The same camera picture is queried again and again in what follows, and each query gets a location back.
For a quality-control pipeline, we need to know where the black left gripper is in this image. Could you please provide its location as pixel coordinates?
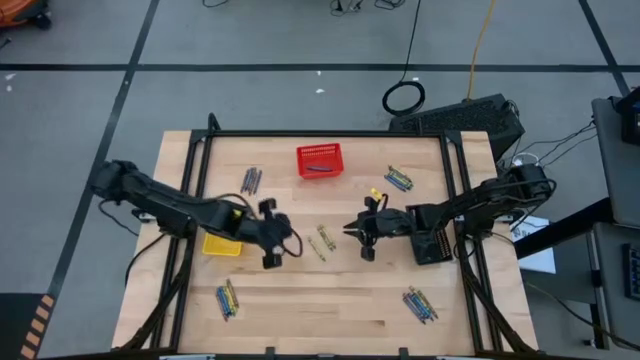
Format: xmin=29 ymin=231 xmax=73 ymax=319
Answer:
xmin=241 ymin=197 xmax=296 ymax=271

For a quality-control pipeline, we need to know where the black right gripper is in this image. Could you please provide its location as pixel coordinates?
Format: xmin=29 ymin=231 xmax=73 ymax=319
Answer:
xmin=343 ymin=196 xmax=416 ymax=263

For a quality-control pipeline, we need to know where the yellow plastic basket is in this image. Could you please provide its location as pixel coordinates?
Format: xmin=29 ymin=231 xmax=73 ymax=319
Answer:
xmin=201 ymin=231 xmax=244 ymax=258

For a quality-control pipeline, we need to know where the black plastic basket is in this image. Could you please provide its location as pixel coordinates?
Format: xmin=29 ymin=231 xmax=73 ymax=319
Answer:
xmin=410 ymin=228 xmax=455 ymax=267

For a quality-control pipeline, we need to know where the red plastic basket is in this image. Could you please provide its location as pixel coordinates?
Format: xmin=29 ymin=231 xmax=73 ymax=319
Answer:
xmin=295 ymin=142 xmax=346 ymax=181

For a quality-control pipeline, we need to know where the black computer case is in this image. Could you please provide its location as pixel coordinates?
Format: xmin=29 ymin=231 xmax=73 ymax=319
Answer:
xmin=388 ymin=93 xmax=526 ymax=162

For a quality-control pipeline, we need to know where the white paper sheet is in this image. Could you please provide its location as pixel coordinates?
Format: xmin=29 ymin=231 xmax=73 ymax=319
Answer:
xmin=509 ymin=214 xmax=557 ymax=275

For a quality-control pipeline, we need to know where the black diagonal beam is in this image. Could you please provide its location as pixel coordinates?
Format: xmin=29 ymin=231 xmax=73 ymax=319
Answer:
xmin=513 ymin=196 xmax=617 ymax=260

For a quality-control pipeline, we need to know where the grey side table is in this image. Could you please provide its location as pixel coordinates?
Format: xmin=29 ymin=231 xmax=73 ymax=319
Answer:
xmin=591 ymin=94 xmax=640 ymax=229
xmin=584 ymin=221 xmax=640 ymax=351

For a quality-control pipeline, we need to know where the black keypad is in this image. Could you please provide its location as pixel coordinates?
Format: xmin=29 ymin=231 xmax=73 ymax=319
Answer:
xmin=622 ymin=242 xmax=640 ymax=302

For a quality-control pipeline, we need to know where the black orange striped mat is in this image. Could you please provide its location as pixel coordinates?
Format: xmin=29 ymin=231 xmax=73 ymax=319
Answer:
xmin=0 ymin=292 xmax=57 ymax=360

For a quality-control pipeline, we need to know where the black device with screen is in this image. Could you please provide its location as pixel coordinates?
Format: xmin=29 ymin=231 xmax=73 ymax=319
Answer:
xmin=613 ymin=85 xmax=640 ymax=148

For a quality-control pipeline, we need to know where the orange shop vacuum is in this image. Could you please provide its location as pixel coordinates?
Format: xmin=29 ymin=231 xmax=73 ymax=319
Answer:
xmin=0 ymin=0 xmax=53 ymax=30

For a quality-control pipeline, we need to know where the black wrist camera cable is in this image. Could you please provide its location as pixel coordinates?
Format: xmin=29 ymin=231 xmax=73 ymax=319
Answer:
xmin=282 ymin=227 xmax=305 ymax=259

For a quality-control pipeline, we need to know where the black aluminium table frame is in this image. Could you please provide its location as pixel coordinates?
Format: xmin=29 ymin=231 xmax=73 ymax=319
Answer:
xmin=110 ymin=111 xmax=540 ymax=360

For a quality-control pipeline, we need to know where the black coiled cable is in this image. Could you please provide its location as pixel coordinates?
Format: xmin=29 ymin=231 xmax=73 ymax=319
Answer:
xmin=381 ymin=0 xmax=427 ymax=118

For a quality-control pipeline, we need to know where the black arm base cable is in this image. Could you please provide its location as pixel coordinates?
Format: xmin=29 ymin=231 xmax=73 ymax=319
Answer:
xmin=97 ymin=198 xmax=171 ymax=287

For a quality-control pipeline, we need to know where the white cable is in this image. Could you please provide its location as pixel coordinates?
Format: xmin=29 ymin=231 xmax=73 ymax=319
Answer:
xmin=510 ymin=151 xmax=541 ymax=169

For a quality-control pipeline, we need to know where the yellow cable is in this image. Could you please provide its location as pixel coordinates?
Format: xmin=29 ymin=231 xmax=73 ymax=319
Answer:
xmin=466 ymin=0 xmax=497 ymax=101

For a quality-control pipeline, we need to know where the black floor cable bundle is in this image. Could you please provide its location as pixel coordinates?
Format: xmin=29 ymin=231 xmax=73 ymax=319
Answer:
xmin=328 ymin=0 xmax=407 ymax=17

